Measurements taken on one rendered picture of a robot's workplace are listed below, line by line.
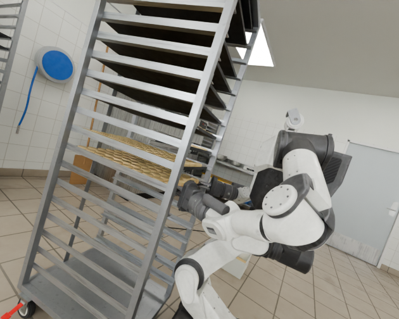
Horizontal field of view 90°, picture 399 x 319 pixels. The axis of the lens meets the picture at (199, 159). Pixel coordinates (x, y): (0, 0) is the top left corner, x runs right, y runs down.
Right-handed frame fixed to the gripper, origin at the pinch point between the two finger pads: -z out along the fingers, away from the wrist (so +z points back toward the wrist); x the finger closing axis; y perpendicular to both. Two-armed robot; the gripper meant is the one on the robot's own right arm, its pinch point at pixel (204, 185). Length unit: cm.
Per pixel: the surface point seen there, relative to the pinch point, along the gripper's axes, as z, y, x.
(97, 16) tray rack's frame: -73, 4, 61
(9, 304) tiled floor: -78, 0, -87
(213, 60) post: -21, 34, 50
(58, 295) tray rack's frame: -55, 7, -72
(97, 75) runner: -66, 5, 36
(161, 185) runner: -24.4, 29.0, 0.5
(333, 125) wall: 284, -249, 143
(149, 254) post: -21.4, 34.1, -25.1
